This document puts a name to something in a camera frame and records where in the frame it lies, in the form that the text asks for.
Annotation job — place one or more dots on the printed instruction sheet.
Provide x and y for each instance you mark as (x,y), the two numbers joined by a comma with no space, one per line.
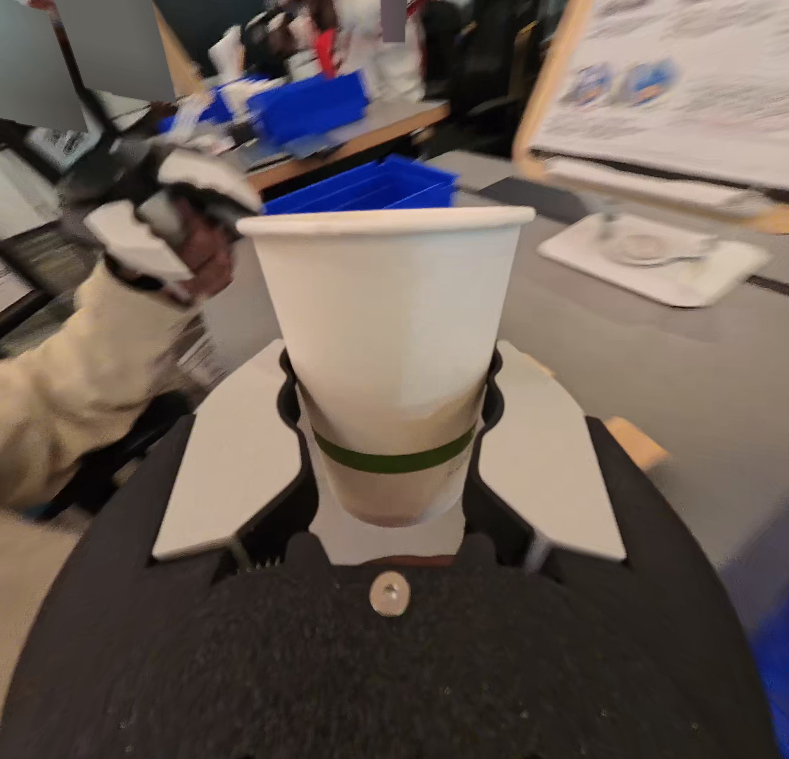
(678,63)

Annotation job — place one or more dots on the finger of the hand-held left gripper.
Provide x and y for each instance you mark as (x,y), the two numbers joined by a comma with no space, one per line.
(209,177)

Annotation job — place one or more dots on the wooden edge background table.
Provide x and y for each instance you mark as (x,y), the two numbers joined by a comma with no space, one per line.
(400,118)

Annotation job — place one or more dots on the person's left forearm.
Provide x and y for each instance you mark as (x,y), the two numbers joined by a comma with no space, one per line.
(80,371)

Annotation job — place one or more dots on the metal stand bracket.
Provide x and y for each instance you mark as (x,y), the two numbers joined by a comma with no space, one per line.
(641,247)

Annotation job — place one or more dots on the person's cream hoodie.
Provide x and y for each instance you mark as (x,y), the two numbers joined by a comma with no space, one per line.
(31,586)

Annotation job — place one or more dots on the person's left hand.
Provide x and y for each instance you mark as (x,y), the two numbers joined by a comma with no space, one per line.
(209,254)

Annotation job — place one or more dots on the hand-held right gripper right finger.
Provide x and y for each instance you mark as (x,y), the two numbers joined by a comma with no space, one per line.
(548,463)

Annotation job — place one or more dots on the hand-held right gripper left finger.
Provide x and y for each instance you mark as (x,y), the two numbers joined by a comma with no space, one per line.
(234,463)

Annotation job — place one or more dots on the wooden cube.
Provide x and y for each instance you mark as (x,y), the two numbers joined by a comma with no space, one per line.
(635,442)

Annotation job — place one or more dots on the wooden instruction board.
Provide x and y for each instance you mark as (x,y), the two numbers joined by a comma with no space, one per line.
(531,127)

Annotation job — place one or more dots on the white paper cup green band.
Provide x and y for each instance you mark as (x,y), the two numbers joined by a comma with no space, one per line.
(388,315)

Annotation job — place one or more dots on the black office chair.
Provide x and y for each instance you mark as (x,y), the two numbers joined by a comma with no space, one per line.
(481,63)

